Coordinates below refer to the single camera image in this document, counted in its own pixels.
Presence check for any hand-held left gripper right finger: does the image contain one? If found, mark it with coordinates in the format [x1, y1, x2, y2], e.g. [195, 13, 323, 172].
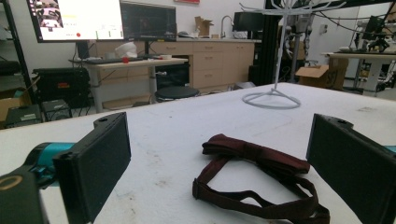
[305, 113, 396, 224]

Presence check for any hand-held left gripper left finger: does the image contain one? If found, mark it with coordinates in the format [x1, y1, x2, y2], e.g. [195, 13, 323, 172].
[23, 112, 132, 224]

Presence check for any dark red bow tie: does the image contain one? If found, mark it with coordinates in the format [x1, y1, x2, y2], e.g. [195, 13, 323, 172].
[191, 133, 331, 224]

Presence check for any white metal hanger stand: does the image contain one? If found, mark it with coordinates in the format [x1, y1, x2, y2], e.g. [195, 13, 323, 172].
[239, 0, 347, 110]

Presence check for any black electronic box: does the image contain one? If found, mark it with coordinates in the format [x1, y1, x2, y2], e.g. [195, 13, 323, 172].
[3, 104, 43, 129]

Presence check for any open cardboard box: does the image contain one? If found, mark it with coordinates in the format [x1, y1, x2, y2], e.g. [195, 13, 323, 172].
[294, 57, 349, 91]

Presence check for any black equipment case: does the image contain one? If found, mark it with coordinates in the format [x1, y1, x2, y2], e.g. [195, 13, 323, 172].
[32, 66, 92, 109]

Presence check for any white work table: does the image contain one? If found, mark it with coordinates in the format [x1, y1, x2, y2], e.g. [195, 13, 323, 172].
[321, 50, 396, 93]

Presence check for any black keyboard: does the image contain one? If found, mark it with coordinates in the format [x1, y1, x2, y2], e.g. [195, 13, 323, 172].
[84, 56, 145, 65]

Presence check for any wooden standing desk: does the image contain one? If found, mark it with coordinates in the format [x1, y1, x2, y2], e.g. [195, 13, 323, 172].
[68, 57, 190, 114]

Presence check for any round black stool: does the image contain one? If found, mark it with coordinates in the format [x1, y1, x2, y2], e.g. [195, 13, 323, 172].
[154, 85, 201, 103]

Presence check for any white plastic bag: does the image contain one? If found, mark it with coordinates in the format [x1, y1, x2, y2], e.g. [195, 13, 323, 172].
[114, 41, 138, 59]

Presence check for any large lit monitor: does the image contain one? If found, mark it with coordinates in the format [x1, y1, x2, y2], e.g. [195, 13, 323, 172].
[25, 0, 125, 44]

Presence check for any dark monitor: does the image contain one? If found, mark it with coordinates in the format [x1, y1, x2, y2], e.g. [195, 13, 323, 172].
[120, 0, 177, 42]

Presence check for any wooden cabinet with drawers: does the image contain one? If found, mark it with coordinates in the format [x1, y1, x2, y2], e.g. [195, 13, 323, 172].
[92, 37, 262, 94]

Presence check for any black monitor on counter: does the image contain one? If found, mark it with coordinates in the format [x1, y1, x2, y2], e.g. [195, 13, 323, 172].
[233, 11, 265, 33]

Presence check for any small cardboard box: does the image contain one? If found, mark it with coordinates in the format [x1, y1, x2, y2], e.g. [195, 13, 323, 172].
[194, 16, 215, 38]

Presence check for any metal faucet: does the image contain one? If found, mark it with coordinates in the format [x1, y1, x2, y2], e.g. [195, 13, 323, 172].
[219, 14, 234, 39]

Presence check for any black metal frame post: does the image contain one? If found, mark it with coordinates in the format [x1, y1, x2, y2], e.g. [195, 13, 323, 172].
[252, 0, 285, 87]

